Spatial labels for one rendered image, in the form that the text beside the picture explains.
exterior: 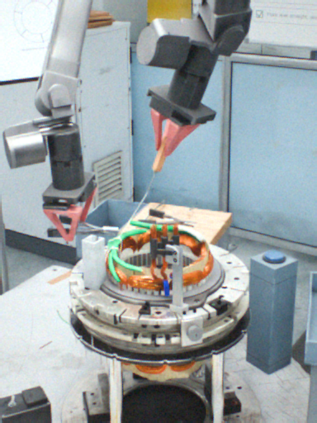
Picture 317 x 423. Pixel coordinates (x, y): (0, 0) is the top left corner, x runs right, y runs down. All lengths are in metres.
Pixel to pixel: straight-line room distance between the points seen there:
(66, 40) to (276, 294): 0.66
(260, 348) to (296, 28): 2.12
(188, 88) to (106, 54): 2.53
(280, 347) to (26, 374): 0.55
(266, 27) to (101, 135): 0.97
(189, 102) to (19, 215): 2.86
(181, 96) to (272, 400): 0.69
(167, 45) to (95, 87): 2.52
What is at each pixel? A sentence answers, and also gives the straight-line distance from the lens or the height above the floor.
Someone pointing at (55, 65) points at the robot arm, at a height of 1.46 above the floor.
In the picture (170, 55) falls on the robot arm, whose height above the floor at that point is 1.50.
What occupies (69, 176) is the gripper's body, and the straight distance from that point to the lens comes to 1.24.
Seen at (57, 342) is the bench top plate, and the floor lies 0.78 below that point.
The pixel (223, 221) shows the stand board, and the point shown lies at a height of 1.06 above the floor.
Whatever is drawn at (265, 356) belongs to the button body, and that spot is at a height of 0.82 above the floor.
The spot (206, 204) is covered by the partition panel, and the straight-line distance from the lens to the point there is 3.94.
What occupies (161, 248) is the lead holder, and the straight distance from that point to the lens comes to 1.14.
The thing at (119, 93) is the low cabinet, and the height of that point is 0.85.
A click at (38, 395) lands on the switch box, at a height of 0.84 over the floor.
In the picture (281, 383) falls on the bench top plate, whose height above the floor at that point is 0.78.
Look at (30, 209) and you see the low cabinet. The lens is 3.87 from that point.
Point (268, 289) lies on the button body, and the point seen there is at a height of 0.98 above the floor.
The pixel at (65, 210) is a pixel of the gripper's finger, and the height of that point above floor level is 1.23.
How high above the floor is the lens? 1.69
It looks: 22 degrees down
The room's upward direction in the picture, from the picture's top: 1 degrees counter-clockwise
